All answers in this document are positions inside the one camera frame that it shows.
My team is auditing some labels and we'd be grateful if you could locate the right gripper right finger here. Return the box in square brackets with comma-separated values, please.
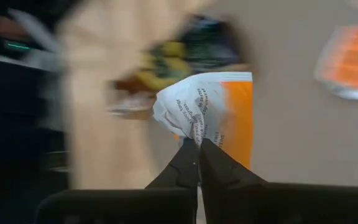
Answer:
[199, 138, 358, 224]

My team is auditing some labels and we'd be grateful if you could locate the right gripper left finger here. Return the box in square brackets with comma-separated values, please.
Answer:
[34, 138, 200, 224]

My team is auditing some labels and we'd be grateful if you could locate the wooden tea organizer box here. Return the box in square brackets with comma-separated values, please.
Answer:
[107, 14, 254, 121]

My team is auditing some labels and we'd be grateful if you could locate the green yellow tea packet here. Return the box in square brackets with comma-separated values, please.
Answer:
[135, 40, 194, 91]

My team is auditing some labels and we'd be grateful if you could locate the round grey mat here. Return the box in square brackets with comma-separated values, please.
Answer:
[147, 0, 358, 189]

